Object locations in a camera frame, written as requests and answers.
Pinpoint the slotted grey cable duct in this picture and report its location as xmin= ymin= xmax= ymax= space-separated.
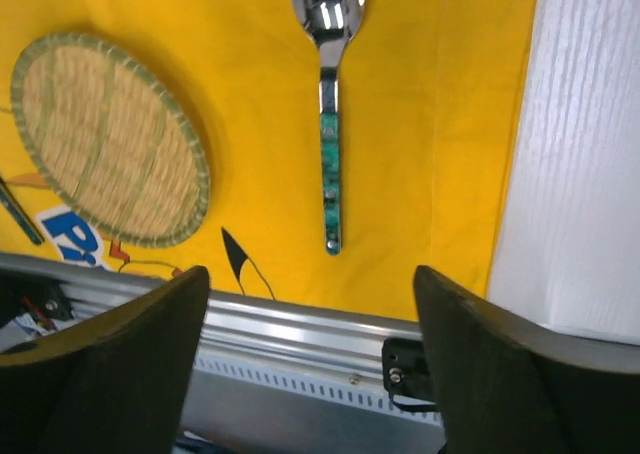
xmin=194 ymin=354 xmax=441 ymax=427

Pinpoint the round woven bamboo plate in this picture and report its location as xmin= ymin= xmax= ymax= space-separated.
xmin=9 ymin=32 xmax=210 ymax=248

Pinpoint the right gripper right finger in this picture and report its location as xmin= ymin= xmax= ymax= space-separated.
xmin=413 ymin=266 xmax=639 ymax=453

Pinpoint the spoon with green handle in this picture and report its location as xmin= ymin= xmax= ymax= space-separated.
xmin=291 ymin=0 xmax=366 ymax=255

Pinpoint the yellow pikachu cloth placemat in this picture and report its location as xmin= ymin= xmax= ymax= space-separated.
xmin=1 ymin=0 xmax=536 ymax=319

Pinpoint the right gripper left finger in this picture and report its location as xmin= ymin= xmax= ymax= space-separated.
xmin=1 ymin=266 xmax=209 ymax=453

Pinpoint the aluminium rail base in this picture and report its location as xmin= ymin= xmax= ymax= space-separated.
xmin=1 ymin=253 xmax=421 ymax=378

